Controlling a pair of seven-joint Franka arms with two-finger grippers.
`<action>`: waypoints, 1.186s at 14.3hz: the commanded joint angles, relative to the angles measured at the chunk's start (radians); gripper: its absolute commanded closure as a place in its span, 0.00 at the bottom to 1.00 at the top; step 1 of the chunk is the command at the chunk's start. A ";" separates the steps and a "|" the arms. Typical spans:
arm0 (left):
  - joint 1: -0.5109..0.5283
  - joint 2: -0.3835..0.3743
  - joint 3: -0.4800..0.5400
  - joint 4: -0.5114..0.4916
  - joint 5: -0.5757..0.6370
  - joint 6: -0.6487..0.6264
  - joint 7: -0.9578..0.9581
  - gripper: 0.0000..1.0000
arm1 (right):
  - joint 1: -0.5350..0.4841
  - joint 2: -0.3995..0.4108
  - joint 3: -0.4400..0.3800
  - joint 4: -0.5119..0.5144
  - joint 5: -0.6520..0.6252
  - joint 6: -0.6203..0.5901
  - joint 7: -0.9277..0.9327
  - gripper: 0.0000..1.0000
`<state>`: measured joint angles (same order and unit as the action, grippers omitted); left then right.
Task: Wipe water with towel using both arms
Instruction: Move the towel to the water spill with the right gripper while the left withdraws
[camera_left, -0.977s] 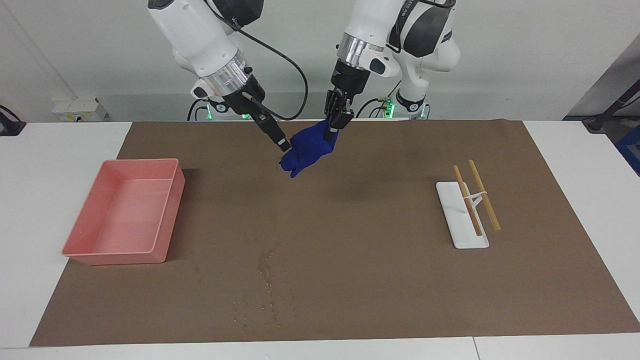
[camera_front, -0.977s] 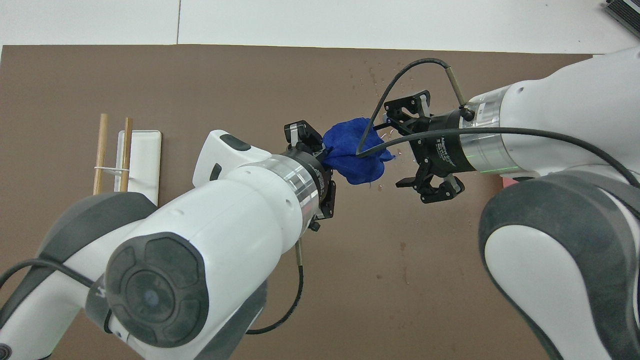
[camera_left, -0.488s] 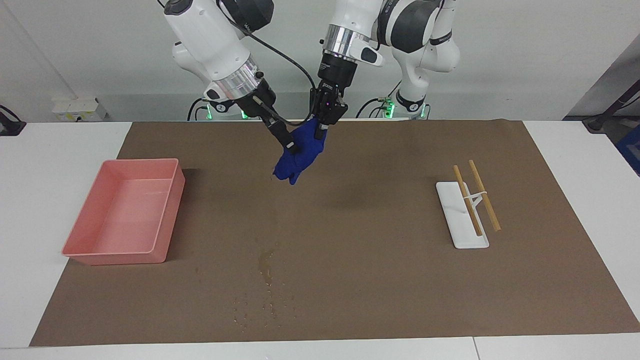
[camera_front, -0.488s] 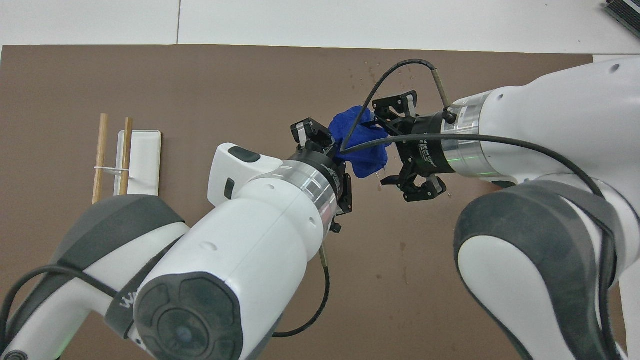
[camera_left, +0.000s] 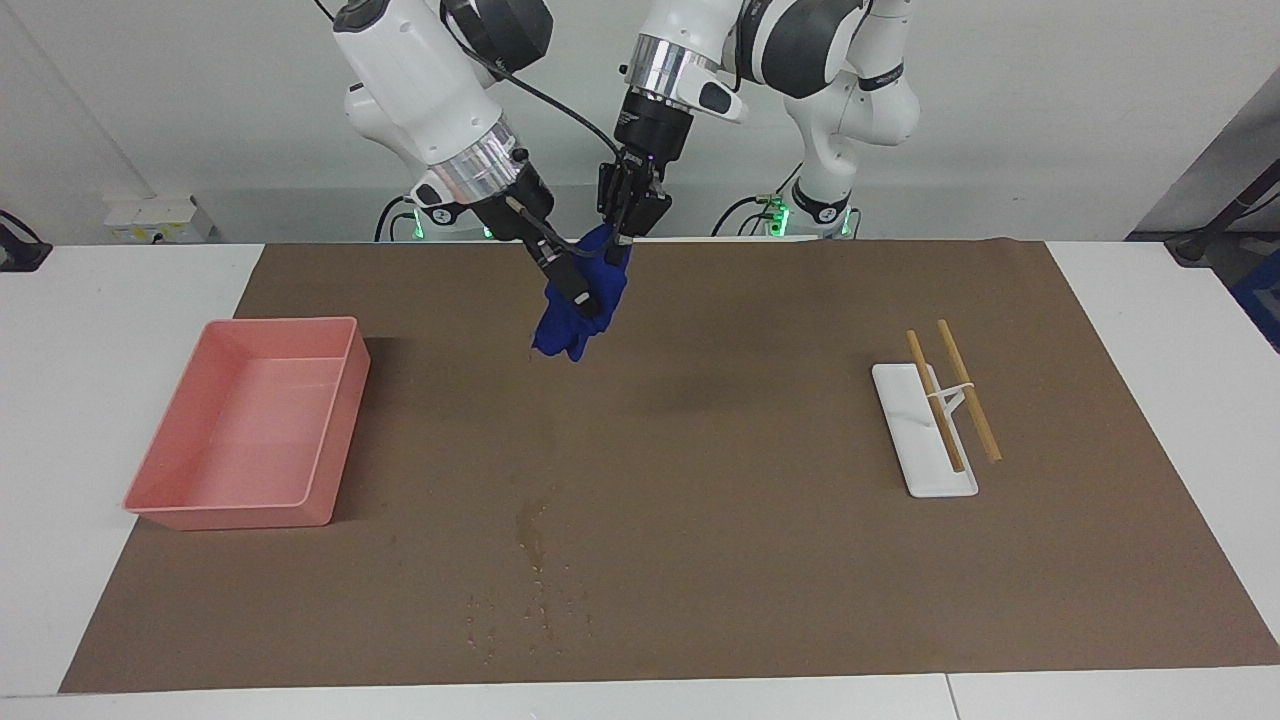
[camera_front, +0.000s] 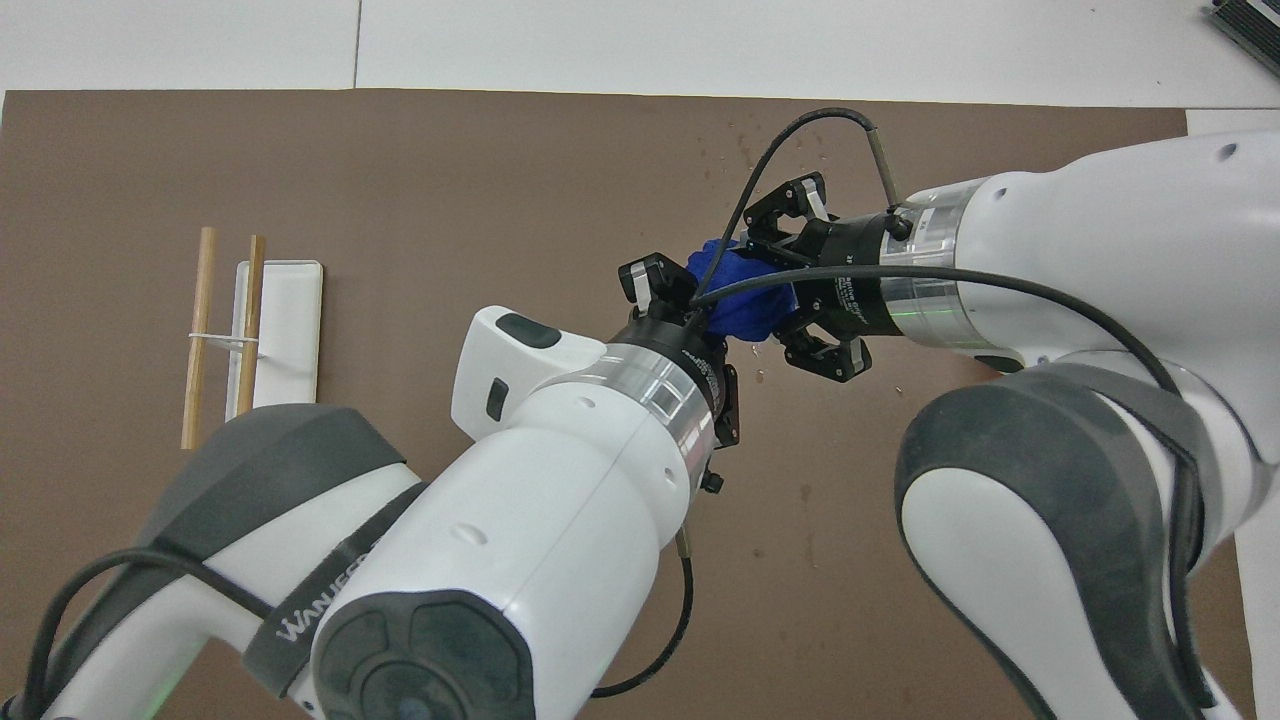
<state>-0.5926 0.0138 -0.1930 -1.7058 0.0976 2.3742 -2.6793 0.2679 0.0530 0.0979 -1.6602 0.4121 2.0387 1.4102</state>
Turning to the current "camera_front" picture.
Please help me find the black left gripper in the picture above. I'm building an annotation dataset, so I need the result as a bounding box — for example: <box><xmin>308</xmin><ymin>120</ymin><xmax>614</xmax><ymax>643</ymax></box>
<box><xmin>610</xmin><ymin>253</ymin><xmax>743</xmax><ymax>449</ymax></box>

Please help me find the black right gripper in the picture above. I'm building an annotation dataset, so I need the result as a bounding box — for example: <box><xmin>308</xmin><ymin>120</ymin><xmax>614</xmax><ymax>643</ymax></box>
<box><xmin>745</xmin><ymin>172</ymin><xmax>907</xmax><ymax>385</ymax></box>

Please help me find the blue towel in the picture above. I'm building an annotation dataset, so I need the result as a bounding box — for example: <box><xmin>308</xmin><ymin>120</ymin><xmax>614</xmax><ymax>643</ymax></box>
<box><xmin>685</xmin><ymin>237</ymin><xmax>801</xmax><ymax>347</ymax></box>

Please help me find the brown table mat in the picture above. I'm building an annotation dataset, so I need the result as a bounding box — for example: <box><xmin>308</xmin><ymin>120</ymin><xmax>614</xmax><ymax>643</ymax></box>
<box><xmin>0</xmin><ymin>88</ymin><xmax>1257</xmax><ymax>720</ymax></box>

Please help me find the white rack with wooden bars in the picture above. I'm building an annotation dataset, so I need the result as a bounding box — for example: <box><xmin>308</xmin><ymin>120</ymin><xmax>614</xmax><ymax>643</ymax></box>
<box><xmin>188</xmin><ymin>260</ymin><xmax>324</xmax><ymax>423</ymax></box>

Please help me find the grey ribbed device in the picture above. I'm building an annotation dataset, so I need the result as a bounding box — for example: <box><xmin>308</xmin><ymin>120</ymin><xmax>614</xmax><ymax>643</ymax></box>
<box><xmin>1205</xmin><ymin>0</ymin><xmax>1280</xmax><ymax>51</ymax></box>

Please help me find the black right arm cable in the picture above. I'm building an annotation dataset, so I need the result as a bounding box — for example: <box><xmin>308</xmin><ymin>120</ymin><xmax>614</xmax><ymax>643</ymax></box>
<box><xmin>685</xmin><ymin>107</ymin><xmax>1216</xmax><ymax>720</ymax></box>

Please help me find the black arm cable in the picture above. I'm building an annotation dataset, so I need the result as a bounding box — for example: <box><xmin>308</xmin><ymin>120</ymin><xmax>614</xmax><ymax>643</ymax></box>
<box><xmin>685</xmin><ymin>107</ymin><xmax>1216</xmax><ymax>720</ymax></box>
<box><xmin>20</xmin><ymin>527</ymin><xmax>697</xmax><ymax>720</ymax></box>

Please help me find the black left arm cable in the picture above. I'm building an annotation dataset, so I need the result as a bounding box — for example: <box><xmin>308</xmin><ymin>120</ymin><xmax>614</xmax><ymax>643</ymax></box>
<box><xmin>20</xmin><ymin>527</ymin><xmax>697</xmax><ymax>720</ymax></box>

